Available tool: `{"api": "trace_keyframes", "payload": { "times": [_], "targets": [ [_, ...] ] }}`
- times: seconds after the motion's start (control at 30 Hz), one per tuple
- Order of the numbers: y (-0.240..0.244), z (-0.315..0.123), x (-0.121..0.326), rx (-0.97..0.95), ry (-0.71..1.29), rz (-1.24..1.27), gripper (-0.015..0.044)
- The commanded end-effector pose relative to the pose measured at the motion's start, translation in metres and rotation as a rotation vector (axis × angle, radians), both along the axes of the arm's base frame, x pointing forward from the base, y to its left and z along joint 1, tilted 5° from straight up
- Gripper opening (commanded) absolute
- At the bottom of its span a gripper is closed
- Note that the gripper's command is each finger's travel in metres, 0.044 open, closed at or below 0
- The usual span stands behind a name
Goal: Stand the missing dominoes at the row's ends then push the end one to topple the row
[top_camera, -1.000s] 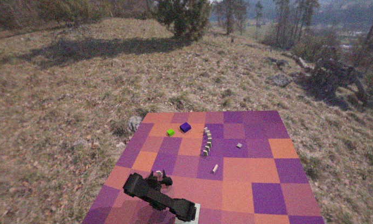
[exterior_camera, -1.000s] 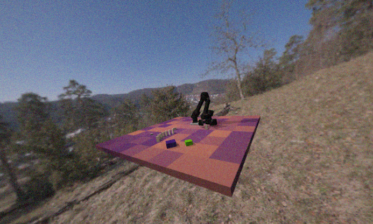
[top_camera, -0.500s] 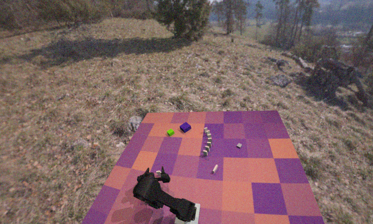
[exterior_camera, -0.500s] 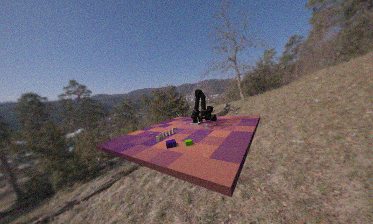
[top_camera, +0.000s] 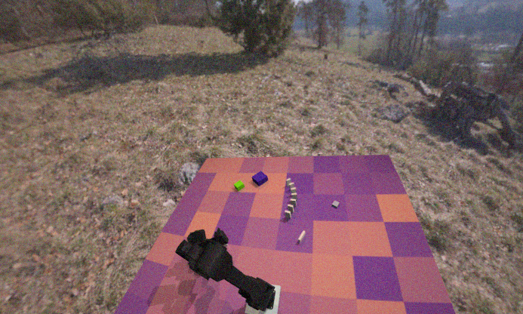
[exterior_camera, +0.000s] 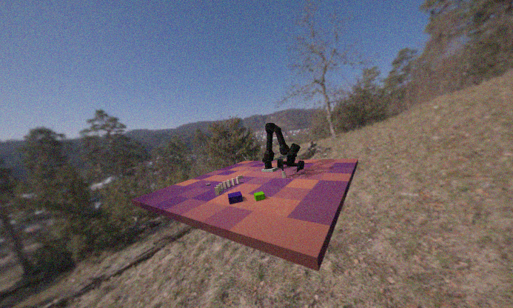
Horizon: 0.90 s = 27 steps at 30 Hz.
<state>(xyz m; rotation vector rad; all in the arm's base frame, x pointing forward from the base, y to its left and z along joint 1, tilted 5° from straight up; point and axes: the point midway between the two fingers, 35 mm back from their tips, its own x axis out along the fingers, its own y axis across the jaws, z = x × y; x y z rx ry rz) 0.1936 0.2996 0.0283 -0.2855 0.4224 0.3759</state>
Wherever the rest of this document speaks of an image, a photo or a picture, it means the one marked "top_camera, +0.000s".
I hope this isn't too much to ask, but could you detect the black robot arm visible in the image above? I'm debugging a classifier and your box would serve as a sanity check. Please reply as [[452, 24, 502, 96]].
[[175, 229, 275, 312]]

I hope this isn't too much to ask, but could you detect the green cube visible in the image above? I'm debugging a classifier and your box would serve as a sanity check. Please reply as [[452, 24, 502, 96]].
[[233, 181, 245, 191]]

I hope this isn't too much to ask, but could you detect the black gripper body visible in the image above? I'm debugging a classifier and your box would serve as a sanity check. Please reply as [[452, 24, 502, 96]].
[[210, 230, 229, 245]]

